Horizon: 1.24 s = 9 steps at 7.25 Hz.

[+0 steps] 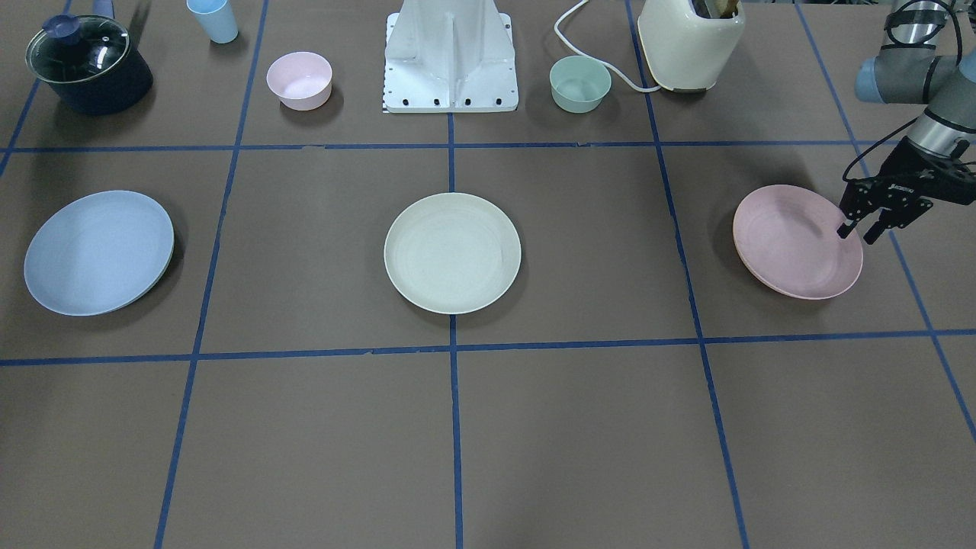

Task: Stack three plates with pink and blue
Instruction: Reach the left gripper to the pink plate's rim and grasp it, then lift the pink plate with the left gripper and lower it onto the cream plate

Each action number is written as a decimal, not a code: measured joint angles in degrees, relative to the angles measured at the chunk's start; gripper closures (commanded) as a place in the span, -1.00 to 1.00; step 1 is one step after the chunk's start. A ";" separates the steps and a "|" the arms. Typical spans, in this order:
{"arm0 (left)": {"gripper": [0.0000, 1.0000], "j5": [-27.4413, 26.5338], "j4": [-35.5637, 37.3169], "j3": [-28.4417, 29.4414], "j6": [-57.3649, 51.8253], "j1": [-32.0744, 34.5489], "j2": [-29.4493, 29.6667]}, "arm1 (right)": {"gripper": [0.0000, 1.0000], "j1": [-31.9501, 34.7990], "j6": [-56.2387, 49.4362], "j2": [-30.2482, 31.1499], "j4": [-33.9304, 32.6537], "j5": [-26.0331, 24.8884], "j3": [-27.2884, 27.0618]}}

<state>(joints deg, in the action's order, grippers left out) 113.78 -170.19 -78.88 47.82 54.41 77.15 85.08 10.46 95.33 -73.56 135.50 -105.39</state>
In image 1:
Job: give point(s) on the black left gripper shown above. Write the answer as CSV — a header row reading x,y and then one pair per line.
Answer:
x,y
904,168

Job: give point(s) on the pink plate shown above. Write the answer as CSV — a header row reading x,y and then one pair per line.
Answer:
x,y
786,236

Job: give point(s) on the light blue plate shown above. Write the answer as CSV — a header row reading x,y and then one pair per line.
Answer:
x,y
99,253

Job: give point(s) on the cream toaster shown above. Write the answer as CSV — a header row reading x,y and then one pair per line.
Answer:
x,y
686,53

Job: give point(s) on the bread slice in toaster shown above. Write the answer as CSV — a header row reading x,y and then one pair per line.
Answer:
x,y
716,9

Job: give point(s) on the green bowl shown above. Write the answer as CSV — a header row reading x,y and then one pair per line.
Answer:
x,y
579,84

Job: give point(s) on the cream plate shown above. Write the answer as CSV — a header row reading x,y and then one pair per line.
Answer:
x,y
452,253

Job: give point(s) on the pink bowl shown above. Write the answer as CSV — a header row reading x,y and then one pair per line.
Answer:
x,y
301,80

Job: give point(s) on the light blue cup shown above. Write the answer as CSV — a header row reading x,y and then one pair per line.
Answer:
x,y
216,18

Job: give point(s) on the dark blue saucepan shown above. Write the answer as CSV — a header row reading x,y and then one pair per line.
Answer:
x,y
114,91

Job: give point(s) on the glass pot lid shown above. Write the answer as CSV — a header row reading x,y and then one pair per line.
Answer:
x,y
77,48

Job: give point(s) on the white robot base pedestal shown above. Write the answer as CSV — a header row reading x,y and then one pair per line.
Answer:
x,y
449,57

